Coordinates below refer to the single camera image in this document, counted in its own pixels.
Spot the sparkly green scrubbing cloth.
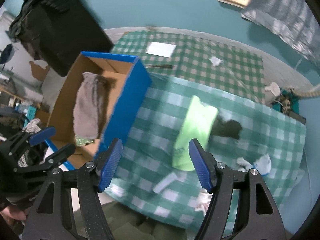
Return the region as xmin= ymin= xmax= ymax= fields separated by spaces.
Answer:
xmin=75 ymin=135 xmax=95 ymax=147

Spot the light green microfiber cloth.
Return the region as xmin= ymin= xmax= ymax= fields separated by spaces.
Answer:
xmin=172 ymin=95 xmax=219 ymax=171

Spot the white blue plastic bag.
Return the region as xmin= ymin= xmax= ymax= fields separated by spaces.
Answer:
xmin=236 ymin=154 xmax=272 ymax=176

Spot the person's left hand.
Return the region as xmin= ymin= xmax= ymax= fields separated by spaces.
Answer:
xmin=1 ymin=205 xmax=31 ymax=226

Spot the black knit glove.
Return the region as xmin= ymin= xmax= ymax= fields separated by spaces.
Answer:
xmin=211 ymin=115 xmax=242 ymax=140

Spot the teal checkered tablecloth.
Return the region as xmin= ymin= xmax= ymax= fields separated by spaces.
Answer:
xmin=105 ymin=74 xmax=306 ymax=231

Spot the blue cardboard box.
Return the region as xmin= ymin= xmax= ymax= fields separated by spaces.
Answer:
xmin=48 ymin=51 xmax=152 ymax=170

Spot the green beige checkered cloth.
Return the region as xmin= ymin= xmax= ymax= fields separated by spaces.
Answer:
xmin=112 ymin=30 xmax=265 ymax=103

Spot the crumpled white tissue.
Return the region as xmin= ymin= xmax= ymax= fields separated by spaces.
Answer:
xmin=209 ymin=56 xmax=223 ymax=67

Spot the white paper sheet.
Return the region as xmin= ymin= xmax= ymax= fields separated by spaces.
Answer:
xmin=146 ymin=42 xmax=176 ymax=58

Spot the silver foil sheet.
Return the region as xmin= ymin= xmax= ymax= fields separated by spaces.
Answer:
xmin=242 ymin=0 xmax=319 ymax=66

